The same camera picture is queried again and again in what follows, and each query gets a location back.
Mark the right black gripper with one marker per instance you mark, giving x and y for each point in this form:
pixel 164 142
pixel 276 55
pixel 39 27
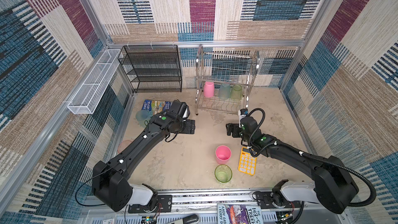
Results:
pixel 229 128

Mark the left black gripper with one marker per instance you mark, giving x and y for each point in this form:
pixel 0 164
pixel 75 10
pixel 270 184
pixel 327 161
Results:
pixel 189 126

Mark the pink cup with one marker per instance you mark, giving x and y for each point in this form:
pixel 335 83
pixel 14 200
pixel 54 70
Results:
pixel 209 89
pixel 223 154

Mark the green translucent cup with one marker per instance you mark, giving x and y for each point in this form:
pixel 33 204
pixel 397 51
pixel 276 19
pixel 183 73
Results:
pixel 236 92
pixel 223 173

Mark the teal translucent cup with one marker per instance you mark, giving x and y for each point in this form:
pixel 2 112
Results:
pixel 224 91

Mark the green translucent cup front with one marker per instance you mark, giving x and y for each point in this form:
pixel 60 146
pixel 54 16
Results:
pixel 223 173

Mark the silver wire dish rack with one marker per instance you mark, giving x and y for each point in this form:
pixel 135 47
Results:
pixel 224 67

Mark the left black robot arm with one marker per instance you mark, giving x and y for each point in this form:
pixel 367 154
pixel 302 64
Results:
pixel 110 181

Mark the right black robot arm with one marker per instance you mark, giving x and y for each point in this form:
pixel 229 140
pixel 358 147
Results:
pixel 333 185

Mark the black mesh shelf rack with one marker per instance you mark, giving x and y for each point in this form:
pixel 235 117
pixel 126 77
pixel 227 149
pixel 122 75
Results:
pixel 152 68

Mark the yellow calculator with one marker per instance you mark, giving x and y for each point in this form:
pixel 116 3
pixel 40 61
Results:
pixel 247 163

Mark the blue picture book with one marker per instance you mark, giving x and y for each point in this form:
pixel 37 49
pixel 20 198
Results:
pixel 155 106

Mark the purple treehouse book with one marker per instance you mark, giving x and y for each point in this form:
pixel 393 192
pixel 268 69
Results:
pixel 238 214

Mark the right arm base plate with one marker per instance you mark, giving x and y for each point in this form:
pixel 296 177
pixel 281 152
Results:
pixel 269 200

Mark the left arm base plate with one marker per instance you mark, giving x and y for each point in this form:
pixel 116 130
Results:
pixel 163 204

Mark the white wire wall basket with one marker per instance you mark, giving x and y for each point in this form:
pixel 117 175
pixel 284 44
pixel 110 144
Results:
pixel 89 94

